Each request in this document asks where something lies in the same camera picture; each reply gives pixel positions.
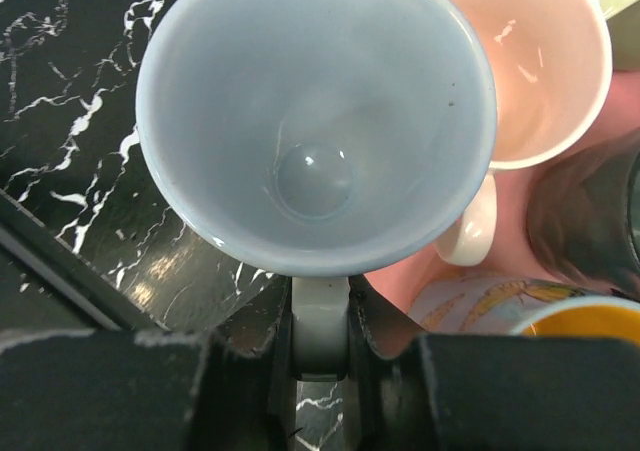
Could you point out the white footed teacup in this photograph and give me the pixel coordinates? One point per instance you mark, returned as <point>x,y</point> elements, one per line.
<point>317,139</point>

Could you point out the blue patterned mug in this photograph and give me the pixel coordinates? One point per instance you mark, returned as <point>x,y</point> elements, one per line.
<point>491,304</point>

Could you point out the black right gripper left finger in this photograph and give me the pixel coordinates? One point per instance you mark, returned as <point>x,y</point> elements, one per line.
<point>229,388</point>

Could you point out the light green mug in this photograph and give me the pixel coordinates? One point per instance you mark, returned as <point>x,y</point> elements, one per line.
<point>622,18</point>

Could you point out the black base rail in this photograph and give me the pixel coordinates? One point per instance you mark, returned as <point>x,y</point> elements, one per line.
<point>67,274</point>

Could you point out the pink mug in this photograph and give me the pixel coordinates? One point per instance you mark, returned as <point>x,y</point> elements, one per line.
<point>552,67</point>

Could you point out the small grey cup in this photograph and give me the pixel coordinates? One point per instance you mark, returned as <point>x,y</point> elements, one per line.
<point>580,223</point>

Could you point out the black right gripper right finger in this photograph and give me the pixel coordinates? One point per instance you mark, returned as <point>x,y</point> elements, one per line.
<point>407,389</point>

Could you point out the pink plastic tray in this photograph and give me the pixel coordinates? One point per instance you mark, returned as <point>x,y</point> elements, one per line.
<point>510,253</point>

